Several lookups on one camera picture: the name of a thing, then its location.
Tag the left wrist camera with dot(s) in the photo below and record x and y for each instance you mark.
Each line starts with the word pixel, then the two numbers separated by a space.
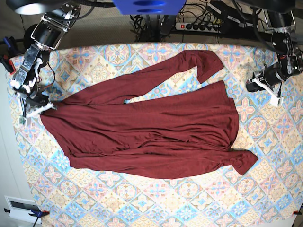
pixel 276 101

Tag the blue clamp upper left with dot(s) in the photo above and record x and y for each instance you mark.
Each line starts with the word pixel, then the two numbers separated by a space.
pixel 12 51

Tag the dark red t-shirt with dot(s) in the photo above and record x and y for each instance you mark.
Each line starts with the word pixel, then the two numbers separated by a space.
pixel 171 137

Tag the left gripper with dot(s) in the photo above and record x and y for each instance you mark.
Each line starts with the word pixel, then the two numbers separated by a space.
pixel 270 76

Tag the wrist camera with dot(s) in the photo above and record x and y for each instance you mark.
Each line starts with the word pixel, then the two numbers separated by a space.
pixel 24 121
pixel 276 101

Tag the patterned tablecloth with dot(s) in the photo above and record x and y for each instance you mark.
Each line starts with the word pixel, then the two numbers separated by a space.
pixel 266 196

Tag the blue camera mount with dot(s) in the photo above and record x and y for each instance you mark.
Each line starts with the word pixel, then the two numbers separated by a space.
pixel 149 7

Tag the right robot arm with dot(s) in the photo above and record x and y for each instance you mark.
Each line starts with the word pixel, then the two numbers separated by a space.
pixel 58 17

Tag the red black clamp left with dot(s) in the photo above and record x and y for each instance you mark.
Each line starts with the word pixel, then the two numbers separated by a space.
pixel 7 63

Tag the orange clamp bottom right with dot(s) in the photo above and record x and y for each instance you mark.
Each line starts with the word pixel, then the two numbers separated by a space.
pixel 298 212

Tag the black round stool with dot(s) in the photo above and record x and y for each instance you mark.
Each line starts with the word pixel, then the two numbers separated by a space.
pixel 27 39

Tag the white wall outlet box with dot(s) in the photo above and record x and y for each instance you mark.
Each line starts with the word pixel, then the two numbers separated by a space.
pixel 20 204

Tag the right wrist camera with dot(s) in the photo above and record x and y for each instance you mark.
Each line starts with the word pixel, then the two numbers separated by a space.
pixel 24 121

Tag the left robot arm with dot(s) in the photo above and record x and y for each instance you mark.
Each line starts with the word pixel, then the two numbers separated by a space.
pixel 289 56

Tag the white power strip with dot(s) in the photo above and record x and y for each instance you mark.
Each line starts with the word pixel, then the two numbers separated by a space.
pixel 198 27

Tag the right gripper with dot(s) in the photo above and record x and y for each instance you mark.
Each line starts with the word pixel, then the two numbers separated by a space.
pixel 36 102

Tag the blue orange clamp bottom left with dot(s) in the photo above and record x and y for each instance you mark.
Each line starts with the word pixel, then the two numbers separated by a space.
pixel 26 215

